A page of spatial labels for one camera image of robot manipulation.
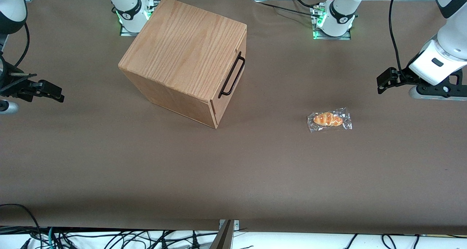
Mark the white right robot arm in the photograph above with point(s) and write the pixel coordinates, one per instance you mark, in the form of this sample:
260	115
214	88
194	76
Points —
127	8

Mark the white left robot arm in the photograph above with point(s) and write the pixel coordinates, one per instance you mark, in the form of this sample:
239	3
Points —
343	8

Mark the light wooden drawer cabinet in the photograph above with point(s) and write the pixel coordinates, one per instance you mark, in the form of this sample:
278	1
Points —
182	48

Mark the bread roll in clear wrapper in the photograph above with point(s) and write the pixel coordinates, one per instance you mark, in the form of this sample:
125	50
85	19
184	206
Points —
328	119

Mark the brown table cover sheet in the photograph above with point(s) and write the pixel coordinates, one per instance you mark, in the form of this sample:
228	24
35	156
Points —
255	168

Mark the brown angled strip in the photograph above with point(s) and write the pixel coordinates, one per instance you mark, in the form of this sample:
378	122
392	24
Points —
222	238

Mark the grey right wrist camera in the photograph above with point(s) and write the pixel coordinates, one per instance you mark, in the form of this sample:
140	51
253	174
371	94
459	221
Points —
7	107

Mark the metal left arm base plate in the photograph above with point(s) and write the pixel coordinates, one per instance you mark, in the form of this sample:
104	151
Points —
343	37

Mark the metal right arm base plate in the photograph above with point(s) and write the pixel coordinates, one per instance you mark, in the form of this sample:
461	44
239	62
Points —
126	33

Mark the small metal edge bracket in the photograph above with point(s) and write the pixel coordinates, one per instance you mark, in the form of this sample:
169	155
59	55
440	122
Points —
236	225

